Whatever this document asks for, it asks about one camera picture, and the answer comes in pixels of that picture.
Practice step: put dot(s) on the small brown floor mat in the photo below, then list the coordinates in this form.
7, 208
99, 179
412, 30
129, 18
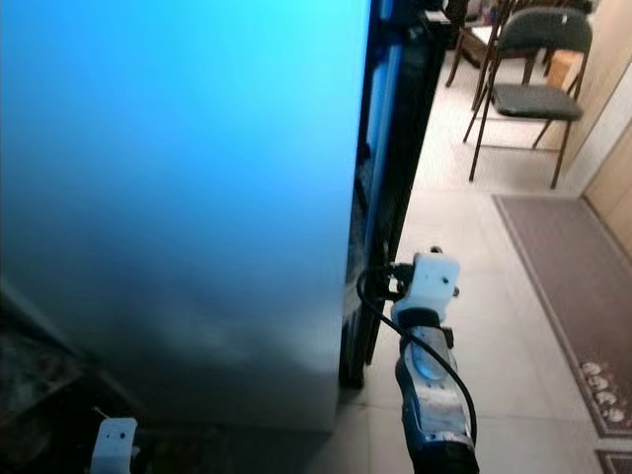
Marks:
616, 463

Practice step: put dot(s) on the brown bordered paw-print rug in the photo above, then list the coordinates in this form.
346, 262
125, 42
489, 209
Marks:
568, 286

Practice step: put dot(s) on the fridge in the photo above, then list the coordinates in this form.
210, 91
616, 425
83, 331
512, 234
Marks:
178, 148

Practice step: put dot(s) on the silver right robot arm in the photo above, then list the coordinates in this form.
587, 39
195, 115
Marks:
434, 415

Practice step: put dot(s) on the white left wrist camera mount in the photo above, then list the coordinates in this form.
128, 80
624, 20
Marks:
115, 449

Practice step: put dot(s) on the light wooden panel cabinet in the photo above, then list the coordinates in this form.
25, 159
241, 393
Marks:
612, 109

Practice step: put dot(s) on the orange cardboard box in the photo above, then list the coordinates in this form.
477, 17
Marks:
565, 67

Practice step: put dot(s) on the black folding chair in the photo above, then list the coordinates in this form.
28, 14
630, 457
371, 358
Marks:
538, 99

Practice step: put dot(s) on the fridge door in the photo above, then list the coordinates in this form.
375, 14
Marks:
395, 128

